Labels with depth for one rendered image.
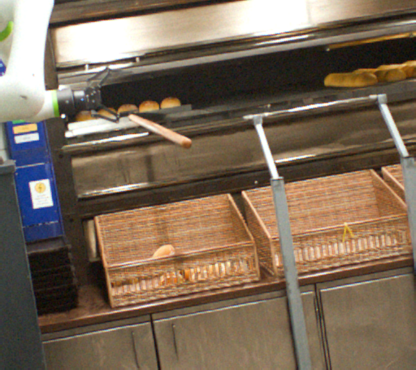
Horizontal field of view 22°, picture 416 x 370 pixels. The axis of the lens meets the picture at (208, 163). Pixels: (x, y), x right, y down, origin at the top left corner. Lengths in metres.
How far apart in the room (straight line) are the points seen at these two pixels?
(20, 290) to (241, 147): 1.51
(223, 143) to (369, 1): 0.83
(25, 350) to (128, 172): 1.32
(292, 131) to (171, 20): 0.67
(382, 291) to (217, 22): 1.25
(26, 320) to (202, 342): 0.92
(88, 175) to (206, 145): 0.49
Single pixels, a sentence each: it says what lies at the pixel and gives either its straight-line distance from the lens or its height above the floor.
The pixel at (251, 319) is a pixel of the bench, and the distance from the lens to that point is 3.96.
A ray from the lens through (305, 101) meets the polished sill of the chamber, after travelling 4.46.
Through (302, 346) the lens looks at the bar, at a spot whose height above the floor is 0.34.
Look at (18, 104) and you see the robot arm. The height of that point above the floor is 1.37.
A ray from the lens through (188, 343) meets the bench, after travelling 3.94.
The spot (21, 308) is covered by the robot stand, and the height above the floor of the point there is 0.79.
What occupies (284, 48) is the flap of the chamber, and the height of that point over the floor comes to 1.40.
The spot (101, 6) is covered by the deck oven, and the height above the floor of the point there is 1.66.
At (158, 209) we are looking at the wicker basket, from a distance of 4.35.
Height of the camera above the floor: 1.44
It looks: 6 degrees down
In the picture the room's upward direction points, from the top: 9 degrees counter-clockwise
